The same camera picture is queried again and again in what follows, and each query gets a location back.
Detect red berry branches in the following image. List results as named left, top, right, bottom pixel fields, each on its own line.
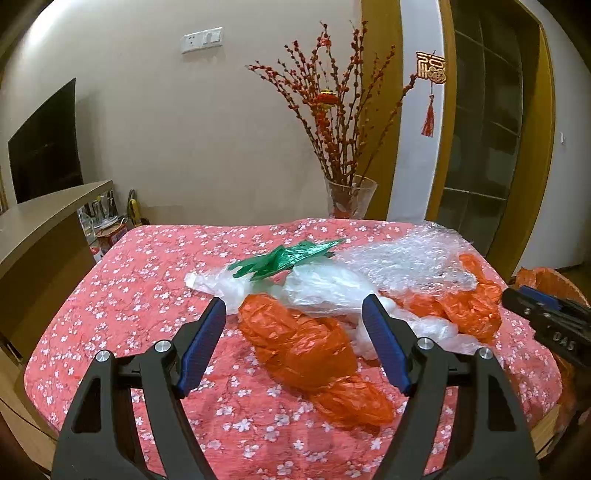
left=246, top=20, right=417, bottom=185

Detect red tin box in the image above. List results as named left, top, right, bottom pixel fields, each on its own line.
left=96, top=223, right=128, bottom=254

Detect wooden tv cabinet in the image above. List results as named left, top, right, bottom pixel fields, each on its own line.
left=1, top=180, right=113, bottom=364

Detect gold red fu ornament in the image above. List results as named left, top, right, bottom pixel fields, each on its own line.
left=416, top=51, right=447, bottom=137

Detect large orange plastic bag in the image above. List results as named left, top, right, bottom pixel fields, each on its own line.
left=238, top=294, right=394, bottom=429

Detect small red lantern ornament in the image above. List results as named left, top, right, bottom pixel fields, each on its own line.
left=315, top=89, right=339, bottom=109

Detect glass sliding door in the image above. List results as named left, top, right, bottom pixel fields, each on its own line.
left=437, top=1, right=540, bottom=255

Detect pink floral tablecloth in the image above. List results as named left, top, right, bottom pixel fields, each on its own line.
left=23, top=217, right=564, bottom=479

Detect clear bubble wrap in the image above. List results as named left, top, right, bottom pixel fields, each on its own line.
left=338, top=223, right=477, bottom=295

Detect white wall switch plate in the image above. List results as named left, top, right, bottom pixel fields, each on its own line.
left=180, top=27, right=223, bottom=54

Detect glass vase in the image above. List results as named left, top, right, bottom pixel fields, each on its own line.
left=325, top=175, right=378, bottom=220

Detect yellow black tool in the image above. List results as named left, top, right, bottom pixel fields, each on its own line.
left=127, top=189, right=142, bottom=226

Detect black television screen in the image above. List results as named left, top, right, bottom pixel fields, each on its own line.
left=8, top=79, right=83, bottom=204

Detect orange woven trash basket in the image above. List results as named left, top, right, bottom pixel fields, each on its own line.
left=513, top=267, right=590, bottom=431

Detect white translucent plastic bag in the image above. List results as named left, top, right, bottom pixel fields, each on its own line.
left=184, top=259, right=483, bottom=361

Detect green plastic bag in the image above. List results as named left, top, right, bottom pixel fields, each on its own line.
left=228, top=239, right=345, bottom=281

